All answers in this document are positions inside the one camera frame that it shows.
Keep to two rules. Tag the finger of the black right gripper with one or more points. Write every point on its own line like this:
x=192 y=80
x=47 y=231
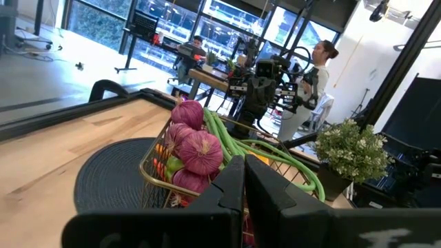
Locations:
x=269 y=100
x=257 y=100

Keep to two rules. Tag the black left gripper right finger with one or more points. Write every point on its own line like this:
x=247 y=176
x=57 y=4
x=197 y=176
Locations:
x=282 y=220

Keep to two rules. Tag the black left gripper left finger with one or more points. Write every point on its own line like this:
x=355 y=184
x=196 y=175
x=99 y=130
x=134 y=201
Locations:
x=206 y=224

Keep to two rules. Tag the green long bean bundle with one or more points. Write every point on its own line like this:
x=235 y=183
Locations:
x=227 y=137

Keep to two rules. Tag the yellow star fruit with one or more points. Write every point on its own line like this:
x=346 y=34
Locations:
x=258 y=157

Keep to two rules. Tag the green bell pepper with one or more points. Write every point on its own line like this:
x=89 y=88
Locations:
x=174 y=165

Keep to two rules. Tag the purple dragon fruit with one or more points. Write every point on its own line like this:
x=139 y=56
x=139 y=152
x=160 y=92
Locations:
x=201 y=151

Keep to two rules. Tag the small red chili pepper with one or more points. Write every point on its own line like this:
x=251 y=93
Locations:
x=159 y=166

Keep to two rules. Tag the long orange carrot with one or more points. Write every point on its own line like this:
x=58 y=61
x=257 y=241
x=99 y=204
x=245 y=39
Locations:
x=158 y=149

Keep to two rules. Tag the round dark blue placemat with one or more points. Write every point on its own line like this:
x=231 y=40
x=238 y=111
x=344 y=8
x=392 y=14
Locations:
x=110 y=172

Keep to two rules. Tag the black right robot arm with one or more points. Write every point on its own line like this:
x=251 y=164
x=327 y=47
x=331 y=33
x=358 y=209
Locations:
x=246 y=125

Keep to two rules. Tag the wooden desk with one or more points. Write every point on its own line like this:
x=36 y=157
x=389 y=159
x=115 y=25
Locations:
x=210 y=77

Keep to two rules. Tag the small potted desk plant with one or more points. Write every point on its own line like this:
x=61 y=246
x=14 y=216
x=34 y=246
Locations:
x=211 y=60

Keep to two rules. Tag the person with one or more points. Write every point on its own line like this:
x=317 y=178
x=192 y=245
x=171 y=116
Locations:
x=194 y=51
x=310 y=100

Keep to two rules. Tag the white chair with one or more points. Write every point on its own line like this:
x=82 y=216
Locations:
x=324 y=106

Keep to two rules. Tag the artificial potted plant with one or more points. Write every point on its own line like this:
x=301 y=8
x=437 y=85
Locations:
x=351 y=151

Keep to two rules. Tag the black standing desk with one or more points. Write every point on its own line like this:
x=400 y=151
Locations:
x=141 y=34

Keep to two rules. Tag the black flat panel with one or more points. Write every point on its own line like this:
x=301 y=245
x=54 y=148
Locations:
x=417 y=113

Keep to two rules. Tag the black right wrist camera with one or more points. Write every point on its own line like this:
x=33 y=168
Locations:
x=267 y=68

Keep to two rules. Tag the black equipment frame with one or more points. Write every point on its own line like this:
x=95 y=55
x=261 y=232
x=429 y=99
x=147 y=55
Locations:
x=406 y=179

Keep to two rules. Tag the black curved bracket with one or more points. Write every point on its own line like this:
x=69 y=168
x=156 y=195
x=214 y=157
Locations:
x=103 y=86

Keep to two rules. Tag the black ceiling camera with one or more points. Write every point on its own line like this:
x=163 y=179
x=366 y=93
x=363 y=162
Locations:
x=378 y=10

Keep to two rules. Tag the black rig post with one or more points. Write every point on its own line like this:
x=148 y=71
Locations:
x=406 y=51

